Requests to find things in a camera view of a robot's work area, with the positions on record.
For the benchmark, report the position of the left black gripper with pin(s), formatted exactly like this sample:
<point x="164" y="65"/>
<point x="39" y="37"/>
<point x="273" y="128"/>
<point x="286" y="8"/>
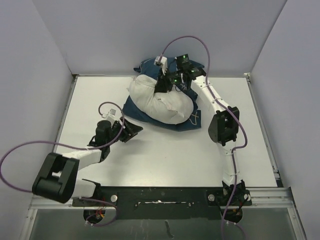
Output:
<point x="129" y="130"/>

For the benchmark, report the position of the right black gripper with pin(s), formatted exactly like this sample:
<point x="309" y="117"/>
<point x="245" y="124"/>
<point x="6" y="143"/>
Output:
<point x="163" y="85"/>

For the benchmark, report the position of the dark blue embroidered pillowcase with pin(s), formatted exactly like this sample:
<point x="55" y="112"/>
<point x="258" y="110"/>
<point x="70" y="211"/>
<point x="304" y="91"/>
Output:
<point x="148" y="68"/>

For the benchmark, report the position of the white pillow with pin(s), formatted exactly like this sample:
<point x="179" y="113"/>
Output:
<point x="171" y="108"/>

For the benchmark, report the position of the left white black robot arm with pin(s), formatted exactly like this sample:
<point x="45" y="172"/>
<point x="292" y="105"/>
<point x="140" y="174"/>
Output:
<point x="58" y="179"/>

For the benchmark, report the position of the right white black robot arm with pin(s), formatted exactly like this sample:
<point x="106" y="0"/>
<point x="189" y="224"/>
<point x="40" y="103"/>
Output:
<point x="223" y="128"/>

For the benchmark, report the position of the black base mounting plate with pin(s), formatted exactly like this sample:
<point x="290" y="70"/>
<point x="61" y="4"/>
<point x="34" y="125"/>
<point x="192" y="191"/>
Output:
<point x="167" y="203"/>

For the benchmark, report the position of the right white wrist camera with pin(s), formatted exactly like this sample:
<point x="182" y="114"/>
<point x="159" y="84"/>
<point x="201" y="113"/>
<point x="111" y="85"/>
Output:
<point x="162" y="62"/>

